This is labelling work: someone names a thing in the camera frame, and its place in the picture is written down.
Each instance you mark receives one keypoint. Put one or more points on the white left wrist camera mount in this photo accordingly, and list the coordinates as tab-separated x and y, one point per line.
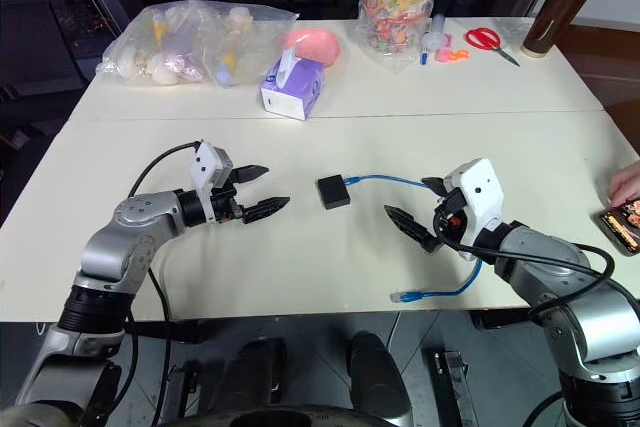
206	165

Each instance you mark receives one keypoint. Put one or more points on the purple tissue box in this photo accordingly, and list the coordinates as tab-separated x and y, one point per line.
292	92

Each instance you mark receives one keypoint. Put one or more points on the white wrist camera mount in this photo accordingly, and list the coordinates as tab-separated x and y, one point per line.
477	197
206	165

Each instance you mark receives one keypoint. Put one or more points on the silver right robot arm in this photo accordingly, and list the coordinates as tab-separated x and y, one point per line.
565	297

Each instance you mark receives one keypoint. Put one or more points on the candy jar in plastic bag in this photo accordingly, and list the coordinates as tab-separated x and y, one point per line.
397	2

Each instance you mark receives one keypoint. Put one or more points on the pink and orange clips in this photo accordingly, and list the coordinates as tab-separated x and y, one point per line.
450	52

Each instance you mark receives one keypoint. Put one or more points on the pink plastic bowl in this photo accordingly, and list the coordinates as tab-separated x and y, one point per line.
315	45

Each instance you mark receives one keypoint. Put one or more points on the clear bag of toys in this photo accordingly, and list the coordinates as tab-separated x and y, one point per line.
190	47

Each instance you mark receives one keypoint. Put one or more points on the dark rounded robot foot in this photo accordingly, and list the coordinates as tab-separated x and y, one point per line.
375	372
260	372

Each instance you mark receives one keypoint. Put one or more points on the brown thermos bottle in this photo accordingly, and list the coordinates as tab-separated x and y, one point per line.
552	9

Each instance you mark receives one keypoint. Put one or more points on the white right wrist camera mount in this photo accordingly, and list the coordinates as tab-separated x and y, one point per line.
477	197

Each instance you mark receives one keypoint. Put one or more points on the blue capped marker pen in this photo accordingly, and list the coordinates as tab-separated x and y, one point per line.
426	47

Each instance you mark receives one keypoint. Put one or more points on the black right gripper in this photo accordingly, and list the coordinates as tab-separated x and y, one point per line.
450	212

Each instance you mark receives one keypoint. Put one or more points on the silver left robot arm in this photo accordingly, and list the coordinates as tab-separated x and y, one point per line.
125	237

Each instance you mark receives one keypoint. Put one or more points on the black adapter box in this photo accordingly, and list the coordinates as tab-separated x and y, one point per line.
333	192

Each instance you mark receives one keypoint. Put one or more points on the black smartphone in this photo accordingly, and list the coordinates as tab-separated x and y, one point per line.
622	226

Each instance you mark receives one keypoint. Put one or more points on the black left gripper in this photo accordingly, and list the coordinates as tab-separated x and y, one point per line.
223	201

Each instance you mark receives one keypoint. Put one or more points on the person's bare hand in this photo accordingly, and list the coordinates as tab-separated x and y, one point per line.
627	183

